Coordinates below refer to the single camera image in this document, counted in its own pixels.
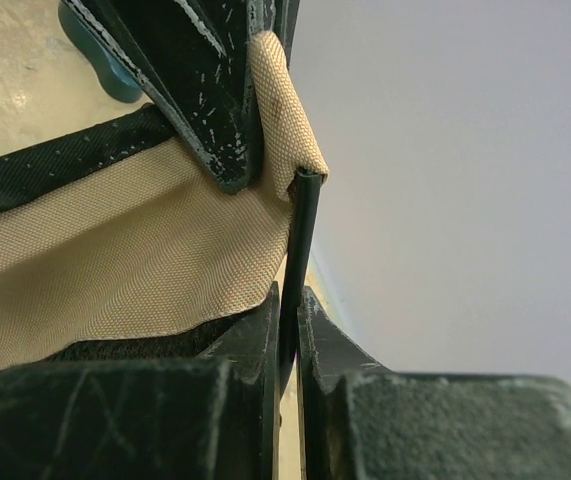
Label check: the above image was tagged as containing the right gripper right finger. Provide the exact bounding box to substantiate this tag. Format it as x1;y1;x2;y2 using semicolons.
297;290;571;479

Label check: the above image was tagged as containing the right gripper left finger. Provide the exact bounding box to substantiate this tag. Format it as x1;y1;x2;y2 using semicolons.
0;288;280;479

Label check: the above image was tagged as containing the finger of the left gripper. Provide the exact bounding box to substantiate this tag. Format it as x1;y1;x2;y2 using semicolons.
249;0;300;64
67;0;265;194

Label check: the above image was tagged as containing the black tent pole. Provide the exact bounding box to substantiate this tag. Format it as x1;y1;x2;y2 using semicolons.
278;169;323;396

